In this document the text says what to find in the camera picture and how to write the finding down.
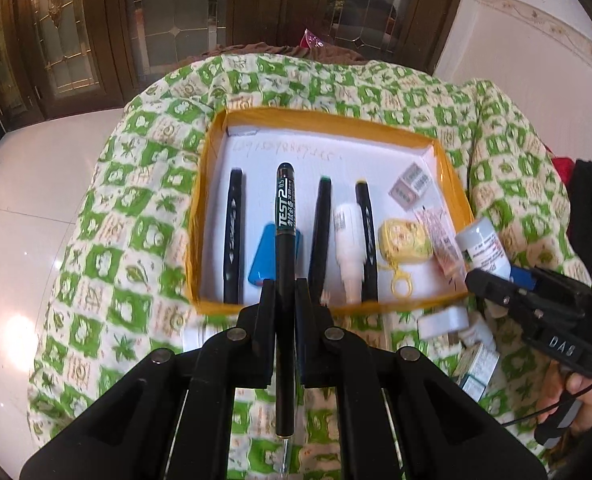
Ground red cloth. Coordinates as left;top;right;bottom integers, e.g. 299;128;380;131
550;156;577;181

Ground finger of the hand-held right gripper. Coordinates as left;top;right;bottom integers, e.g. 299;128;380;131
465;268;538;324
509;266;592;302

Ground white spray bottle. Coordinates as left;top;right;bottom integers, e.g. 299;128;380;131
333;203;364;303

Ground wooden glass-door cabinet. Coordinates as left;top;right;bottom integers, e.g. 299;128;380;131
0;0;472;121

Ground brown cloth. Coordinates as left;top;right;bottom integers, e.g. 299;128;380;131
211;40;377;67

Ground green printed blanket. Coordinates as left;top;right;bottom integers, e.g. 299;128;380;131
26;52;592;480

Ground small white jar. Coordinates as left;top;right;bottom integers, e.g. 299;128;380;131
463;317;498;353

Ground small blue white box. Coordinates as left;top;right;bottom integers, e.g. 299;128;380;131
458;375;488;402

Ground black gel pen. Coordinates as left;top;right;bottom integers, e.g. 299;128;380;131
274;161;297;466

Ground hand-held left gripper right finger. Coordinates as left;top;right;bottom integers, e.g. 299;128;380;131
293;277;547;480

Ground pink plastic wrapper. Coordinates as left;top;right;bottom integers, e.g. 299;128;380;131
300;29;327;52

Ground small green white box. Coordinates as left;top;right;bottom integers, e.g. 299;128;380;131
453;344;501;381

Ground black marker green tip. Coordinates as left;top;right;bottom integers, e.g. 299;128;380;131
307;175;333;306

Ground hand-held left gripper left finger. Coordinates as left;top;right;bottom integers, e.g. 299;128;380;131
20;277;277;480

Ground black marker yellow tip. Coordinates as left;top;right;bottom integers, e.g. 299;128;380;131
354;180;379;303

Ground small white bottle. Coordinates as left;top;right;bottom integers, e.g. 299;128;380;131
182;317;217;356

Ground yellow toy keychain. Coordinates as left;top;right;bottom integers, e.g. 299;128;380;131
378;218;434;297

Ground orange-rimmed white tray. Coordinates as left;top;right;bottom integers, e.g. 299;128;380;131
186;107;474;316

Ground small grey barcode box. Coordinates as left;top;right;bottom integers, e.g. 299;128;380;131
388;162;429;206

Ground blue plastic case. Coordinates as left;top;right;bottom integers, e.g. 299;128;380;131
248;224;304;283

